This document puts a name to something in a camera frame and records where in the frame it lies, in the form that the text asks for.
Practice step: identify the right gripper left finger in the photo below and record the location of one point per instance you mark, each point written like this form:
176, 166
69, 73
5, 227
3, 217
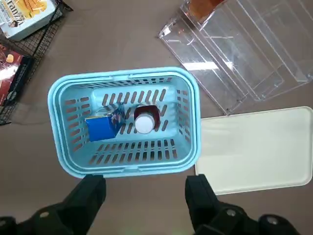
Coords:
80, 208

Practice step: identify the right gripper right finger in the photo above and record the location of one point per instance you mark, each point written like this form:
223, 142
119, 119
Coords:
207, 215

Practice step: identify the blue Oreo cookie box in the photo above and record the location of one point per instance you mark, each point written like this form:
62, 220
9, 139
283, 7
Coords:
100, 128

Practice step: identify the amber tea bottle white cap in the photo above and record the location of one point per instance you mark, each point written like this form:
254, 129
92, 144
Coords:
144, 123
203, 8

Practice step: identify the light blue plastic shopping basket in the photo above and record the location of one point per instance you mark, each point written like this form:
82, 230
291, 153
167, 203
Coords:
110, 171

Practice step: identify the clear acrylic step shelf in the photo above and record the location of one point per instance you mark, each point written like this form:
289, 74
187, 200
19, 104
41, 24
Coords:
244, 61

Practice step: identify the cream plastic tray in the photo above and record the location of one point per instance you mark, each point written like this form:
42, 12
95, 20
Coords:
256, 151

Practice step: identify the dark chocolate cookie box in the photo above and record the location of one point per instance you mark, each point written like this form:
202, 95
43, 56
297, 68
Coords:
12, 73

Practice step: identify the white cracker box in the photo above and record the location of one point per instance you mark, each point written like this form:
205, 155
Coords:
24, 19

